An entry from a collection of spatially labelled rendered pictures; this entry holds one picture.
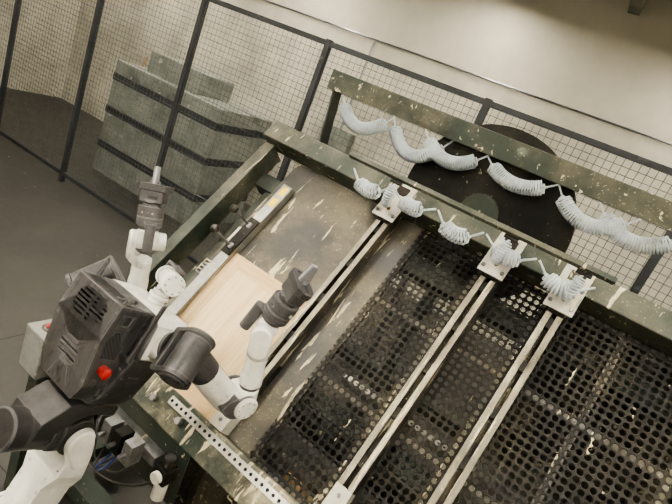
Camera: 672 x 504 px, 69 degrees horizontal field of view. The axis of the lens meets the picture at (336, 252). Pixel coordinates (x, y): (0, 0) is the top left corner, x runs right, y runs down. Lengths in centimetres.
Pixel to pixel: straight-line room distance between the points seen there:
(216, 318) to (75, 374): 72
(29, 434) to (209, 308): 82
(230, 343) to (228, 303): 17
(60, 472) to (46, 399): 24
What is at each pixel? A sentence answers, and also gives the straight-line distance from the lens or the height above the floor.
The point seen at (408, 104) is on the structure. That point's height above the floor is 217.
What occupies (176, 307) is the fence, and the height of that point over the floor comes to 109.
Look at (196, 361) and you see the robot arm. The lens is 140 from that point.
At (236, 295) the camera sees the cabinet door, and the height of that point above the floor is 121.
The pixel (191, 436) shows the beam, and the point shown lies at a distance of 189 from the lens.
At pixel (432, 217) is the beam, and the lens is 198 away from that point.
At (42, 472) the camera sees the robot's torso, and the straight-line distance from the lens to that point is 175.
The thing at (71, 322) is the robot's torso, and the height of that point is 131.
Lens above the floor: 210
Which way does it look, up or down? 17 degrees down
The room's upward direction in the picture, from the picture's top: 23 degrees clockwise
